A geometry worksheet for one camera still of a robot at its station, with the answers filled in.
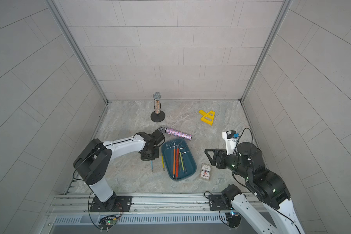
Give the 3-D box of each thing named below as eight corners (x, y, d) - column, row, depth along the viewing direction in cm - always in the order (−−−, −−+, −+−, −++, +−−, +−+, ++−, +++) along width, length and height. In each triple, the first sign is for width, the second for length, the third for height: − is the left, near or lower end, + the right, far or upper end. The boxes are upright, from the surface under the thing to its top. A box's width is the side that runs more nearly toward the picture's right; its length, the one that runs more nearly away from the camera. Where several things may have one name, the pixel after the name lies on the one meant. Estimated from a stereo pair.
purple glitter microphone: (165, 134, 99) (164, 130, 96) (167, 130, 101) (166, 126, 98) (190, 142, 95) (190, 138, 92) (191, 138, 97) (192, 134, 94)
